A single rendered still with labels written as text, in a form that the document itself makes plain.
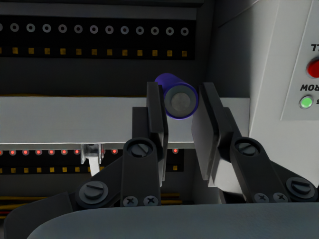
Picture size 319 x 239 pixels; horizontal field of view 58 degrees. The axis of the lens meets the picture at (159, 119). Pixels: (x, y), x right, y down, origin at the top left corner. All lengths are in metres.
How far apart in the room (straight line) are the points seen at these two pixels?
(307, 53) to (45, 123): 0.25
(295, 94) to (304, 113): 0.02
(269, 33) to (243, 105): 0.07
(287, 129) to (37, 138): 0.25
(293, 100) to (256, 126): 0.04
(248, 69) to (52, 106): 0.20
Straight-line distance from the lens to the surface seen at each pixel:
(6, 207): 0.56
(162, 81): 0.16
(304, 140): 0.33
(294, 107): 0.30
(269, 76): 0.28
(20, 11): 0.43
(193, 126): 0.15
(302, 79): 0.29
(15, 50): 0.43
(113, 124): 0.28
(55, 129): 0.29
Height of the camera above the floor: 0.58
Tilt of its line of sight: 28 degrees up
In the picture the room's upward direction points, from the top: 177 degrees counter-clockwise
